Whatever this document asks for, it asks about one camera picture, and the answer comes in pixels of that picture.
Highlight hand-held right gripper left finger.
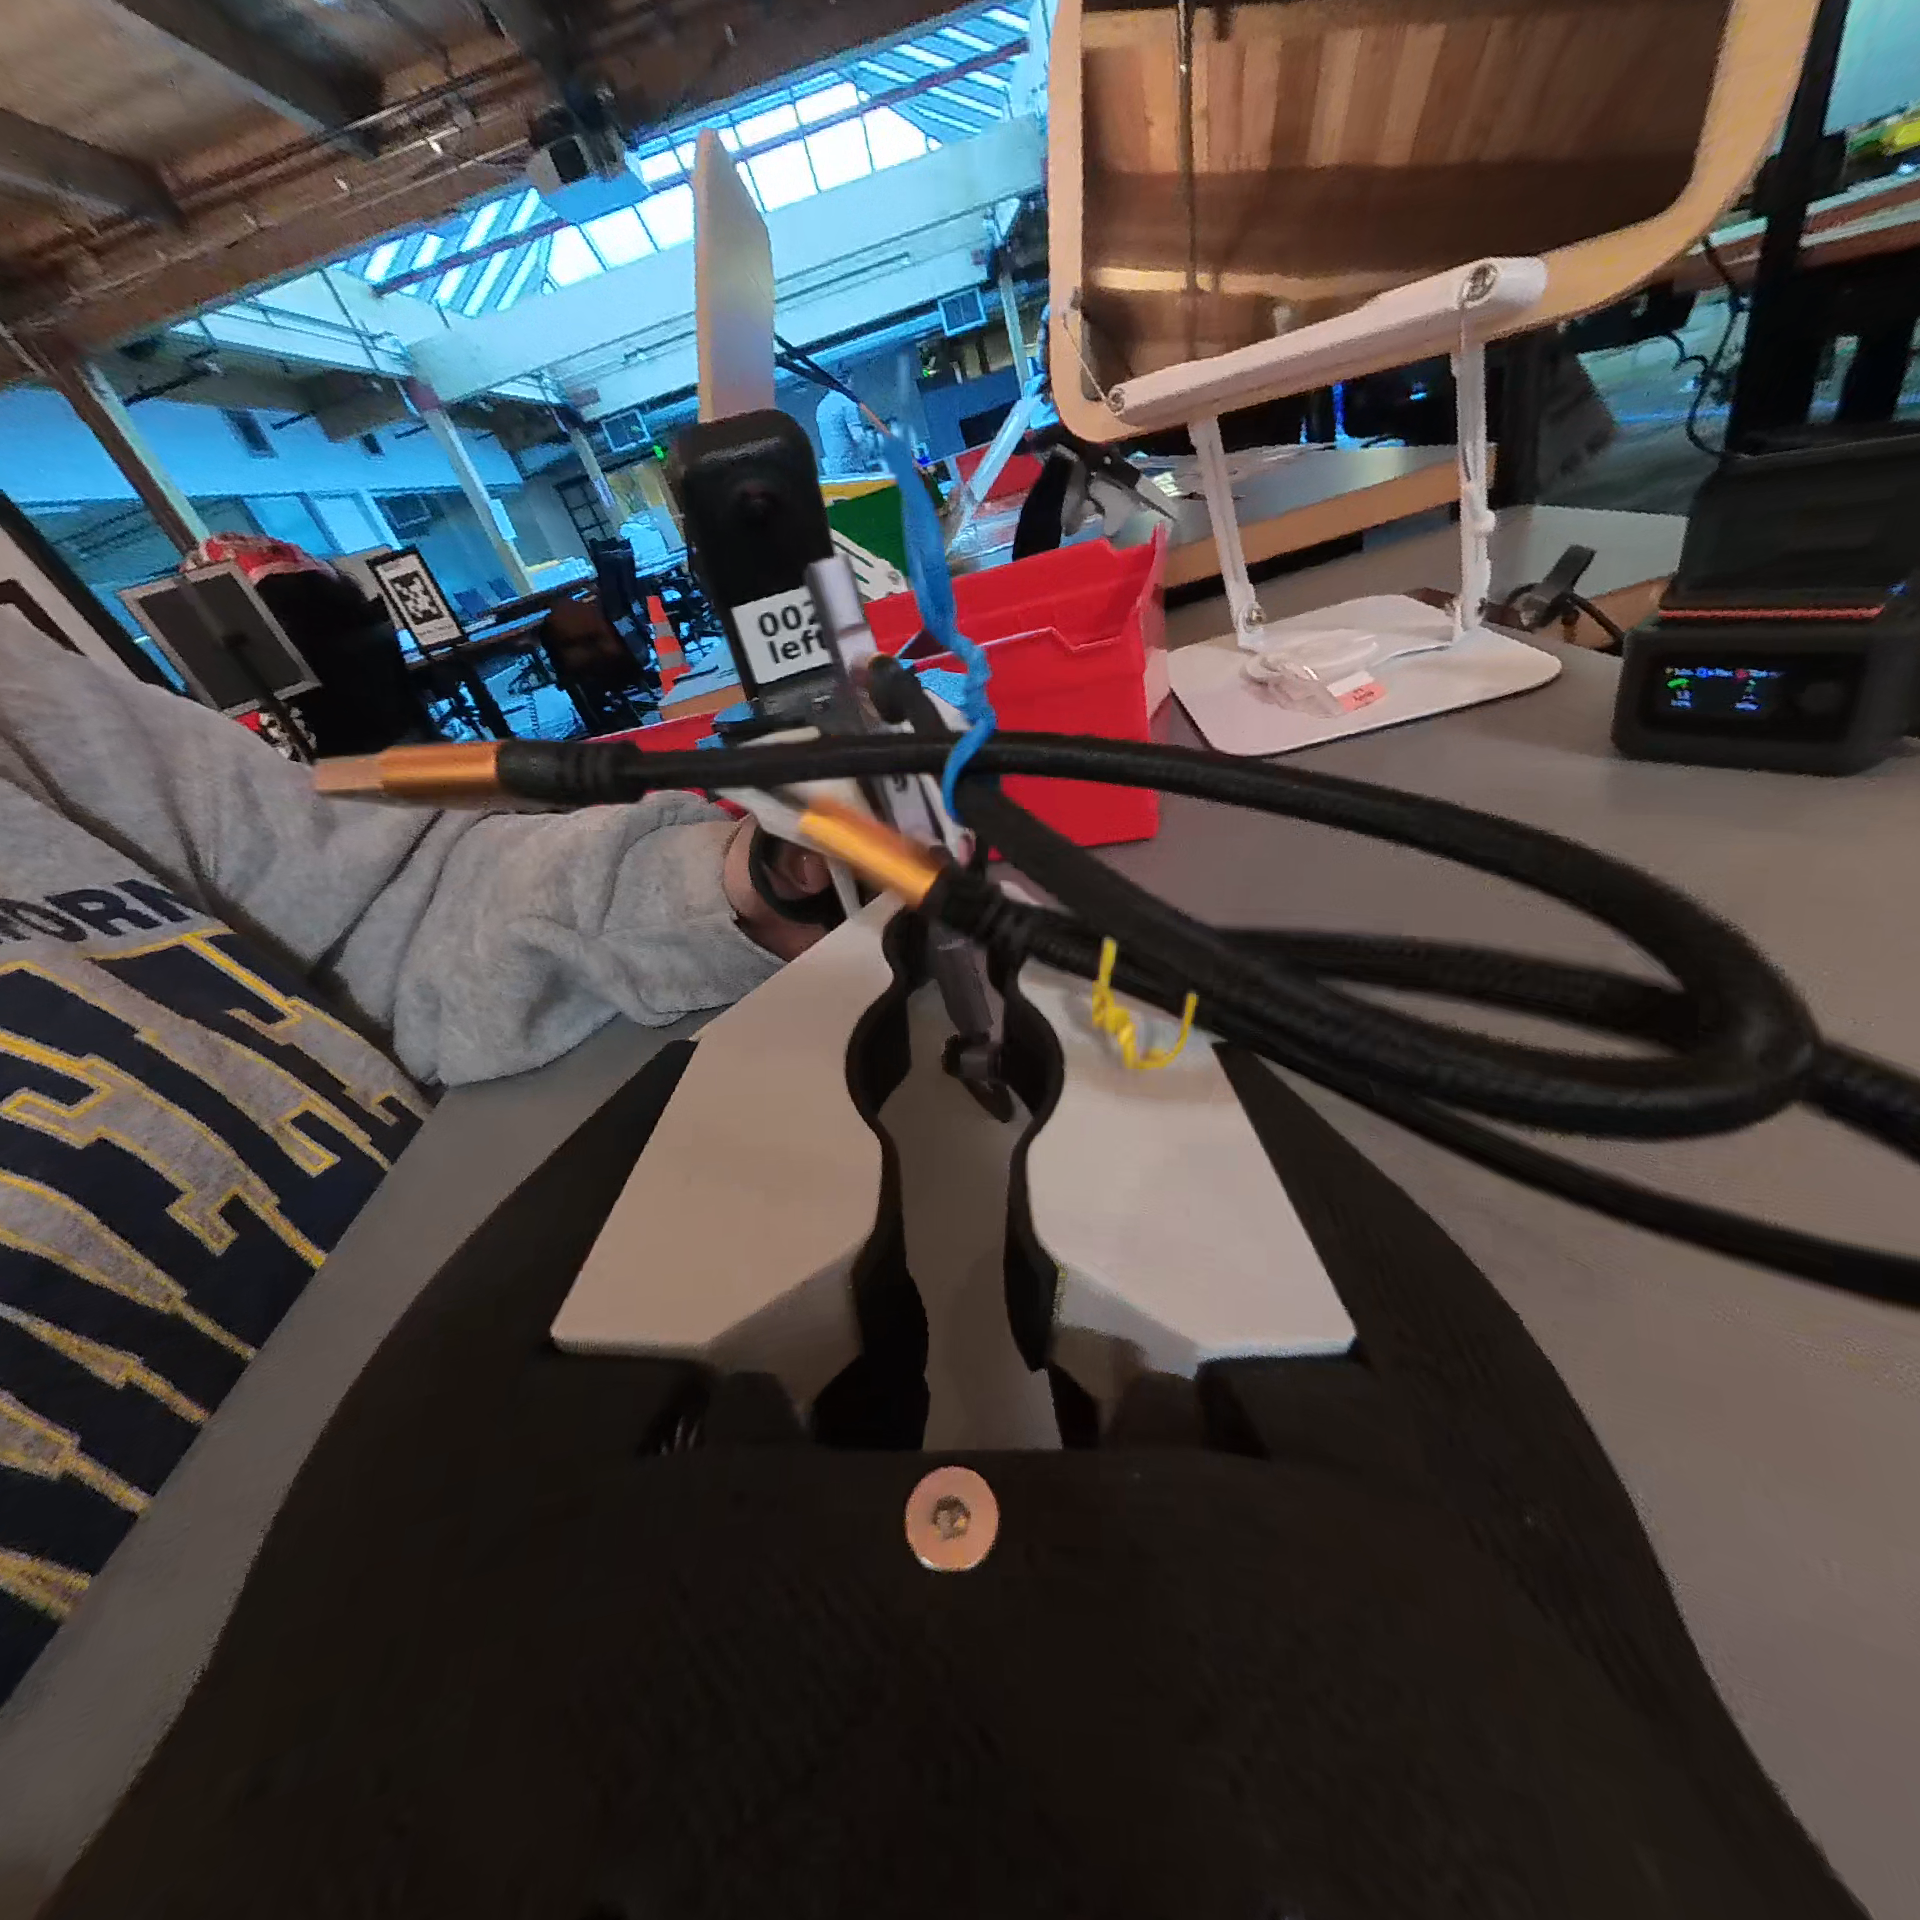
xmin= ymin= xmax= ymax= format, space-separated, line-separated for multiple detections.
xmin=551 ymin=904 xmax=921 ymax=1404

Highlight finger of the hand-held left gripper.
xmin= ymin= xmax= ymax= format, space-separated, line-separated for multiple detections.
xmin=833 ymin=768 xmax=979 ymax=873

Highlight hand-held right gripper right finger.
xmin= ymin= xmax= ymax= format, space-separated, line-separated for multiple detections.
xmin=1003 ymin=959 xmax=1361 ymax=1375

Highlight grey usb-c adapter with tether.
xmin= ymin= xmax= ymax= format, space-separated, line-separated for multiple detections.
xmin=926 ymin=900 xmax=1025 ymax=1127

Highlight thick black cable orange plugs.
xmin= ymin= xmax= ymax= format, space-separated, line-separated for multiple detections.
xmin=312 ymin=741 xmax=1920 ymax=1312

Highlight person's left forearm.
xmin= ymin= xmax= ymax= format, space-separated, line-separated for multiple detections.
xmin=0 ymin=612 xmax=785 ymax=1090

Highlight person's left hand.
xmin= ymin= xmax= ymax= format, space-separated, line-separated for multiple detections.
xmin=726 ymin=819 xmax=849 ymax=961

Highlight framed tag picture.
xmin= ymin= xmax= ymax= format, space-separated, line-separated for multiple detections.
xmin=365 ymin=545 xmax=460 ymax=652

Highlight grey tablet on stand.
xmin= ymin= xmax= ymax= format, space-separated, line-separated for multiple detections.
xmin=117 ymin=561 xmax=322 ymax=719

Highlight person's grey printed sweatshirt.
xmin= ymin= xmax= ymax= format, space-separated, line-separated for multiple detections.
xmin=0 ymin=781 xmax=441 ymax=1704

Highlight black clip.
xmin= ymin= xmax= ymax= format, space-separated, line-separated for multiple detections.
xmin=1498 ymin=544 xmax=1601 ymax=634

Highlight wooden board on white stand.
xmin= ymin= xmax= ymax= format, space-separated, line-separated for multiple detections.
xmin=1042 ymin=0 xmax=1827 ymax=759

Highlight black charging case with display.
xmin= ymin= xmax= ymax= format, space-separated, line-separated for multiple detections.
xmin=1609 ymin=420 xmax=1920 ymax=781

